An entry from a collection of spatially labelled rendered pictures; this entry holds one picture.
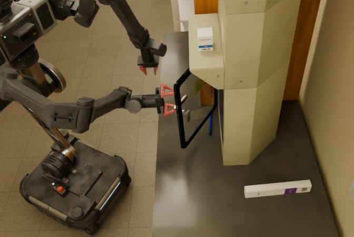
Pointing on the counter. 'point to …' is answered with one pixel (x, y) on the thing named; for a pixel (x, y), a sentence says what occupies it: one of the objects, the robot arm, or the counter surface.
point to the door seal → (182, 111)
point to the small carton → (205, 39)
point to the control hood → (204, 73)
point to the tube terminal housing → (255, 75)
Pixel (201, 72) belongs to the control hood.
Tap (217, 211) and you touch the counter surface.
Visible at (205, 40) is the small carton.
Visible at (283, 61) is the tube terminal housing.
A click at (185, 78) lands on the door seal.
